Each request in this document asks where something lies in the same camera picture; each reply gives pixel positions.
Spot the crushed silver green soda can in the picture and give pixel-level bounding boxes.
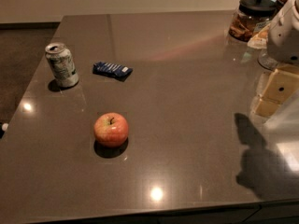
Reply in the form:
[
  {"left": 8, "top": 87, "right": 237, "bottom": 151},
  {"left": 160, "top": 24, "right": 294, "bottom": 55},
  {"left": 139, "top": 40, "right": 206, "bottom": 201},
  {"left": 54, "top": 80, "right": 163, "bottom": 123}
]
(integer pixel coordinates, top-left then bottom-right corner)
[{"left": 45, "top": 42, "right": 78, "bottom": 89}]

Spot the blue white snack wrapper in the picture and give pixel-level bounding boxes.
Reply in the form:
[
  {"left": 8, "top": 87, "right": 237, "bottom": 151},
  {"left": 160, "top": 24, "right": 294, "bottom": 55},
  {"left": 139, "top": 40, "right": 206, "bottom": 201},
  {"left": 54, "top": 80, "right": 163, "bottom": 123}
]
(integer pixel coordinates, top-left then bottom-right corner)
[{"left": 93, "top": 62, "right": 133, "bottom": 78}]

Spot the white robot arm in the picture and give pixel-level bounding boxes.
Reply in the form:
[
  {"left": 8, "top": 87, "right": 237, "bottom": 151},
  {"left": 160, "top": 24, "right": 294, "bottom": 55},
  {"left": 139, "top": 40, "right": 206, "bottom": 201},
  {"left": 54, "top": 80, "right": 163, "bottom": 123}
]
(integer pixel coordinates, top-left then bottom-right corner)
[{"left": 252, "top": 0, "right": 299, "bottom": 118}]

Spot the small white object at left edge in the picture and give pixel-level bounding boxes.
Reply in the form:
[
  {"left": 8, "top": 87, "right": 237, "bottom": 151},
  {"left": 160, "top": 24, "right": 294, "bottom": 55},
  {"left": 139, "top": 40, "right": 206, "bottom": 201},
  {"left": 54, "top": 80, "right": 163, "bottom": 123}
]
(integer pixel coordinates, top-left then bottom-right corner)
[{"left": 1, "top": 123, "right": 8, "bottom": 132}]

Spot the glass jar with black lid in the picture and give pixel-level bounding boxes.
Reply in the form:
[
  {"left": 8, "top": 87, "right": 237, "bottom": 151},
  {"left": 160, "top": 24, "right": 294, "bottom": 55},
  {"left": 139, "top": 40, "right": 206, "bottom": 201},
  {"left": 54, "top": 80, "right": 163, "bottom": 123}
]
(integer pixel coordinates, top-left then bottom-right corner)
[{"left": 229, "top": 0, "right": 276, "bottom": 42}]

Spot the clear glass jar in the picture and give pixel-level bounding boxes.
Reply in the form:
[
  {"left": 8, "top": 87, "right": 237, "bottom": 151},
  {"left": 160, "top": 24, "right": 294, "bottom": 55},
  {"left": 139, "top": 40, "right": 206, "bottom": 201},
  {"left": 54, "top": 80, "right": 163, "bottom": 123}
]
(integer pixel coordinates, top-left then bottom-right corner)
[{"left": 258, "top": 49, "right": 278, "bottom": 71}]

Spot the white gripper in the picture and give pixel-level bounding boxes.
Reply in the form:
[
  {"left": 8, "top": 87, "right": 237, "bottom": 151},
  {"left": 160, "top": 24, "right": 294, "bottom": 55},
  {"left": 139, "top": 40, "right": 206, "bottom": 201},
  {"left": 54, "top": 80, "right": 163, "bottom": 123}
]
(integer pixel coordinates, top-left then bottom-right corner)
[{"left": 253, "top": 14, "right": 299, "bottom": 118}]

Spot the red yellow apple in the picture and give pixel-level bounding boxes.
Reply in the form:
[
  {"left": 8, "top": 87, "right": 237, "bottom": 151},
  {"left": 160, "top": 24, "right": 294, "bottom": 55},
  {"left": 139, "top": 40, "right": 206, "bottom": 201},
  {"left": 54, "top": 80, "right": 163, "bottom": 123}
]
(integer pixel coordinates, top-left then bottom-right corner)
[{"left": 93, "top": 113, "right": 129, "bottom": 147}]

